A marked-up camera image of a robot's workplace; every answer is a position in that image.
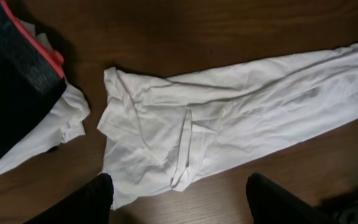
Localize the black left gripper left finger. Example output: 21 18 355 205
25 173 114 224

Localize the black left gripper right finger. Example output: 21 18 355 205
246 173 336 224

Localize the white Puma t-shirt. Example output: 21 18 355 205
98 43 358 209

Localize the white folded cloth under pile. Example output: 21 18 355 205
0 22 90 175

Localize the black folded garment orange trim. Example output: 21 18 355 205
0 1 67 159

